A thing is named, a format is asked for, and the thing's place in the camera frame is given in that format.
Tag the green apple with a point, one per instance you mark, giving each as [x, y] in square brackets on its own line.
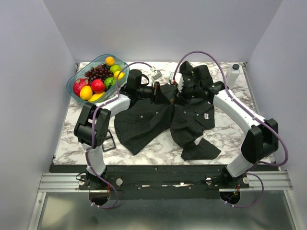
[109, 82]

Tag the white bottle black cap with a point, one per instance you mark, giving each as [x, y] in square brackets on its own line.
[232, 74]

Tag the pink dragon fruit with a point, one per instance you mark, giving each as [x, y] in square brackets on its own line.
[79, 84]

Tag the dark red grape bunch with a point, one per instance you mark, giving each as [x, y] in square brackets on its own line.
[99, 72]

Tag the red apple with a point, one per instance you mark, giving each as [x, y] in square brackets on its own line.
[98, 86]

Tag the yellow lemon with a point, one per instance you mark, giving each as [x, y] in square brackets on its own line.
[118, 75]

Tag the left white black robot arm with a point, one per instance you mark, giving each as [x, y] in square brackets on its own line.
[92, 125]

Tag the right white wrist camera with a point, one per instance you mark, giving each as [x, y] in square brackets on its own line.
[178, 80]

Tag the black pinstriped shirt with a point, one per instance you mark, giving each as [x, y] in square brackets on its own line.
[187, 119]

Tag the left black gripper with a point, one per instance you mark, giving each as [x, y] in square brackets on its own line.
[156, 93]

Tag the aluminium rail frame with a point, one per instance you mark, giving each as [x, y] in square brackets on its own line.
[61, 205]

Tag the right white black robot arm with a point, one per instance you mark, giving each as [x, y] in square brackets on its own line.
[260, 134]

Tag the teal transparent fruit bowl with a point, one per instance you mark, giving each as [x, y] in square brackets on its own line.
[80, 74]

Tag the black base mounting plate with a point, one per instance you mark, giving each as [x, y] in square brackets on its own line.
[150, 182]

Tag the orange yellow round fruit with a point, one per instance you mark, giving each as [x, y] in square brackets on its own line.
[86, 93]

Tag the yellow mango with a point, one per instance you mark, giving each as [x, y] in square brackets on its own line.
[96, 96]

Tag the small orange fruit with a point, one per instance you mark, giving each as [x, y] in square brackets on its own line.
[109, 61]

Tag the green lime fruit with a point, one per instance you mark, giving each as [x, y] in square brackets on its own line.
[115, 68]

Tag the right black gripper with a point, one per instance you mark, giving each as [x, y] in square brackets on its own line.
[181, 94]

